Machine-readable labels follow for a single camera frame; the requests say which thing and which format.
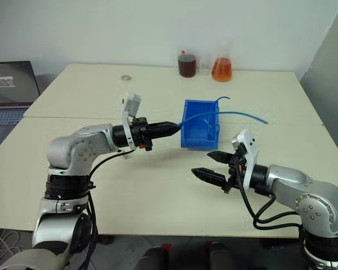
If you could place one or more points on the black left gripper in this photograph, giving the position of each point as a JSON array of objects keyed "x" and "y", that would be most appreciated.
[{"x": 141, "y": 132}]

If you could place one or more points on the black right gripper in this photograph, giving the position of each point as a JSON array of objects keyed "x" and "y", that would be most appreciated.
[{"x": 235, "y": 173}]

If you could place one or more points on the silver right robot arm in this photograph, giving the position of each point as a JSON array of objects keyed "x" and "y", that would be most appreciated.
[{"x": 312, "y": 191}]

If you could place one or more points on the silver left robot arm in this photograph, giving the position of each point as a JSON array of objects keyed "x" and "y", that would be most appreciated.
[{"x": 62, "y": 149}]

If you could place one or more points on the blue plastic bin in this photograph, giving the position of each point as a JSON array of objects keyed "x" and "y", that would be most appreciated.
[{"x": 197, "y": 140}]

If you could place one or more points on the bottle with dark red liquid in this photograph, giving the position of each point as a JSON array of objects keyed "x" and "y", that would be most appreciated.
[{"x": 187, "y": 66}]

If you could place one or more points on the clear glass beaker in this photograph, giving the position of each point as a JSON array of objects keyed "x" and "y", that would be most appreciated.
[{"x": 204, "y": 67}]

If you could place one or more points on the glass flask with orange liquid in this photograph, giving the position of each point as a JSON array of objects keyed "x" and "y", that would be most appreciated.
[{"x": 222, "y": 70}]

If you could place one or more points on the dark rounded shape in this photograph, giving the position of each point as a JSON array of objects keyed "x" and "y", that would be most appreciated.
[{"x": 155, "y": 257}]

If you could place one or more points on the grey laptop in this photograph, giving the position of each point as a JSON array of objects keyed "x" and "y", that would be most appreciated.
[{"x": 8, "y": 84}]

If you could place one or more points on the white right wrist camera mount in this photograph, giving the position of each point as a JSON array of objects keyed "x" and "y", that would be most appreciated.
[{"x": 249, "y": 157}]

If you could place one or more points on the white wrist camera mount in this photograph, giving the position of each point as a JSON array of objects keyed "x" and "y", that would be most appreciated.
[
  {"x": 131, "y": 101},
  {"x": 249, "y": 157}
]

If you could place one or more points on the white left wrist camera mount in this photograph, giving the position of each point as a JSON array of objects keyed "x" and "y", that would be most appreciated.
[{"x": 131, "y": 101}]

